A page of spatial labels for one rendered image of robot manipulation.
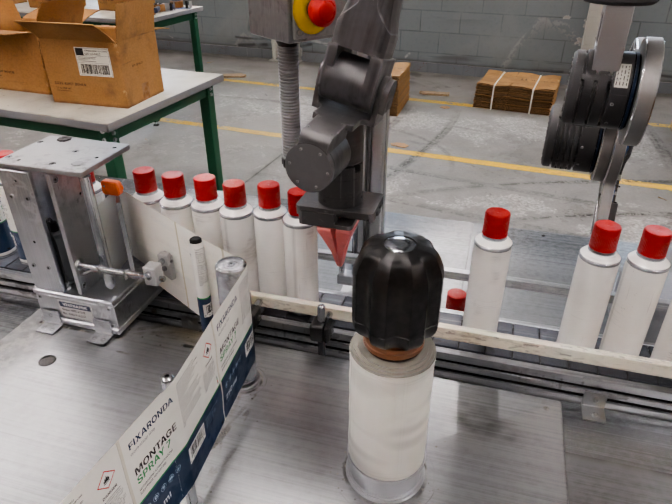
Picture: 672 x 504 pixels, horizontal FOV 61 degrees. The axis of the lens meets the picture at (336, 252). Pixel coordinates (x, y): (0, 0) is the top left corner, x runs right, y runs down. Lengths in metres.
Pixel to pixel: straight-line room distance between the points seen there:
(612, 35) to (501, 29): 4.96
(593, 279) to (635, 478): 0.25
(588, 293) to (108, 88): 1.98
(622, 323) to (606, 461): 0.18
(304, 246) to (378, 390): 0.34
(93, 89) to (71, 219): 1.62
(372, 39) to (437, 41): 5.60
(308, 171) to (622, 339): 0.49
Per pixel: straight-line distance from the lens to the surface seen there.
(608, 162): 1.68
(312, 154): 0.62
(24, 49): 2.74
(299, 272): 0.86
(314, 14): 0.74
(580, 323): 0.85
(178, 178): 0.90
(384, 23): 0.65
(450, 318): 0.92
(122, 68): 2.37
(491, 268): 0.80
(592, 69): 1.20
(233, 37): 7.13
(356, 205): 0.72
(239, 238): 0.87
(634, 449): 0.87
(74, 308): 0.94
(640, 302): 0.84
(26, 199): 0.87
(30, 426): 0.83
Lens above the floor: 1.43
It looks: 31 degrees down
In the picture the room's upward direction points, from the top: straight up
